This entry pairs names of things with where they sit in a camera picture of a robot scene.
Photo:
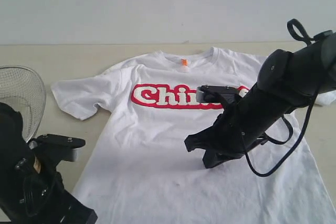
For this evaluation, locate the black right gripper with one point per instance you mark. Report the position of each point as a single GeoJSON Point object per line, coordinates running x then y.
{"type": "Point", "coordinates": [230, 136]}

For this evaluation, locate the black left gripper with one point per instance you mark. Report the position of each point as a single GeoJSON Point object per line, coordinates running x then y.
{"type": "Point", "coordinates": [44, 199]}

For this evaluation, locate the white t-shirt red print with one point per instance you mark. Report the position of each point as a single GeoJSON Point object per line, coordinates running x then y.
{"type": "Point", "coordinates": [140, 170]}

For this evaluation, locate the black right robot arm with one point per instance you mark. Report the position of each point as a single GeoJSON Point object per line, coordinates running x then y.
{"type": "Point", "coordinates": [286, 81]}

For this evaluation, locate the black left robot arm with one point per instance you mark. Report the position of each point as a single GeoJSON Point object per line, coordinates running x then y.
{"type": "Point", "coordinates": [16, 152]}

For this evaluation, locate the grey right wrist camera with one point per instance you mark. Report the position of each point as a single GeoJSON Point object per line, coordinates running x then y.
{"type": "Point", "coordinates": [223, 95]}

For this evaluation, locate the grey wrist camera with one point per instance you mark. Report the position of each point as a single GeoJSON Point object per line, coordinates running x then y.
{"type": "Point", "coordinates": [57, 147]}
{"type": "Point", "coordinates": [223, 95]}

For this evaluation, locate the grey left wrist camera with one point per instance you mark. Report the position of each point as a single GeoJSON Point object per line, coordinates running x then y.
{"type": "Point", "coordinates": [57, 147]}

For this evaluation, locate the metal wire mesh basket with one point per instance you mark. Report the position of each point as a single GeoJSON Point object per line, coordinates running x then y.
{"type": "Point", "coordinates": [23, 89]}

